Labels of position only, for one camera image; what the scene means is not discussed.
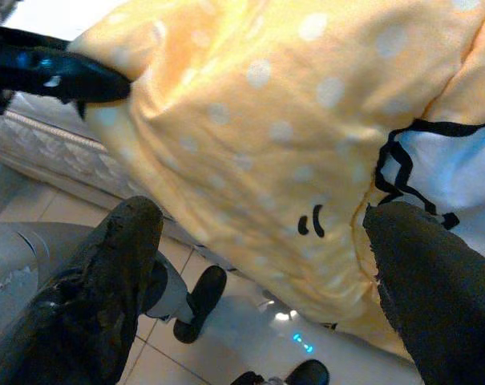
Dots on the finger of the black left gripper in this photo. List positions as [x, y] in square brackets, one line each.
[78, 80]
[21, 39]

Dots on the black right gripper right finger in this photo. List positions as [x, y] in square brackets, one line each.
[446, 305]

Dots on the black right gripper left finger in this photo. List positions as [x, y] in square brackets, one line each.
[86, 305]

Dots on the orange cartoon print quilt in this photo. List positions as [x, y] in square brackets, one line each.
[266, 120]

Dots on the white quilted mattress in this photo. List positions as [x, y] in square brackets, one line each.
[45, 140]

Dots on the grey robot leg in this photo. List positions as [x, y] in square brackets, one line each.
[9, 252]

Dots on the black robot foot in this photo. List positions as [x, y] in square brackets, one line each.
[306, 375]
[204, 297]

